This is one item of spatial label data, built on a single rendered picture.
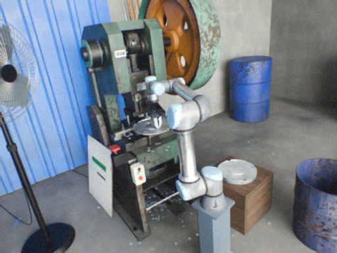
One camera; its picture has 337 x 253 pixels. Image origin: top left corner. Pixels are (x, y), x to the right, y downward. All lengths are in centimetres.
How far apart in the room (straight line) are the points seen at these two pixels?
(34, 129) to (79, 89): 61
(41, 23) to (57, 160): 142
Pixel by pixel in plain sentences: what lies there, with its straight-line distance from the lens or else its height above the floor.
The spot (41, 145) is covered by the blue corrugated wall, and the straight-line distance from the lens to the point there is 291.
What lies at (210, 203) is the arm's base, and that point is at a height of 50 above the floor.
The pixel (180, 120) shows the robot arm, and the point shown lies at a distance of 115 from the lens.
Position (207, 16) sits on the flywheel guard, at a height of 147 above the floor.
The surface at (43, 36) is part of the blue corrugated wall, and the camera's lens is 278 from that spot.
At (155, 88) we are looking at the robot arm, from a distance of 148.
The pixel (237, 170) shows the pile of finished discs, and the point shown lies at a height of 38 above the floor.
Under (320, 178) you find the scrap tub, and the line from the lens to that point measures 211.
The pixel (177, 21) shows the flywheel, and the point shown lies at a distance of 192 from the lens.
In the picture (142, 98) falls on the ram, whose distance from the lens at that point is 179.
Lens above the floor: 145
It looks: 22 degrees down
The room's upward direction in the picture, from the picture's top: 6 degrees counter-clockwise
